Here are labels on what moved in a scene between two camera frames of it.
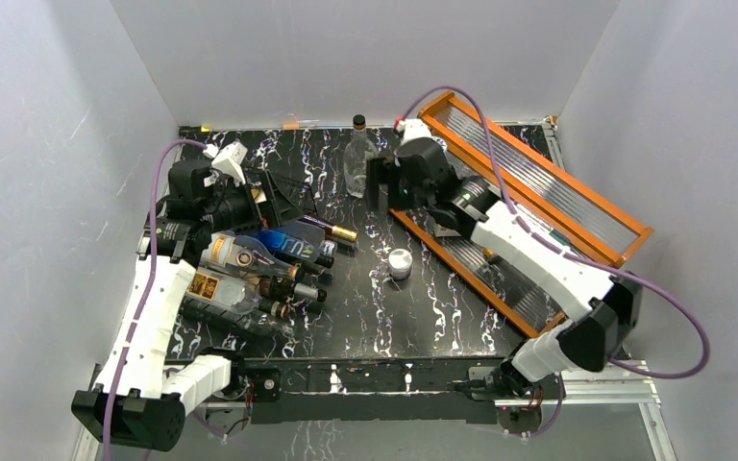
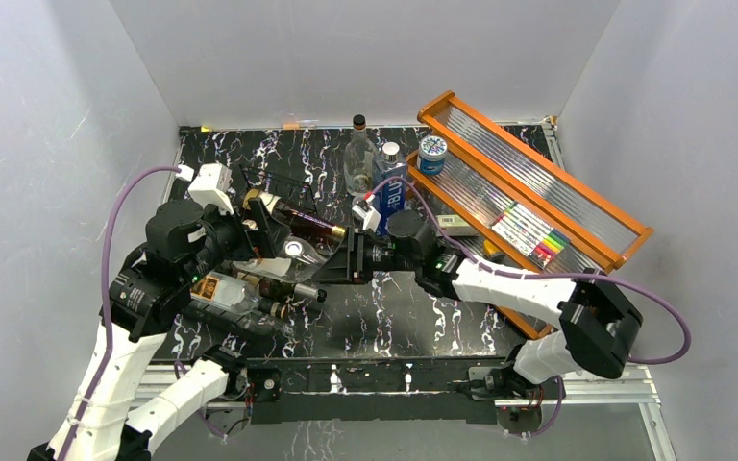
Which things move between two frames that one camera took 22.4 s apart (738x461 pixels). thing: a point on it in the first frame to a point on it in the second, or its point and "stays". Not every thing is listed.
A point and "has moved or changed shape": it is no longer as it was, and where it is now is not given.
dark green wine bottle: (281, 288) stays
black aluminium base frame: (389, 388) stays
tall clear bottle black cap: (356, 154) stays
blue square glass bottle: (298, 240) has moved or changed shape
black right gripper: (380, 171) to (339, 267)
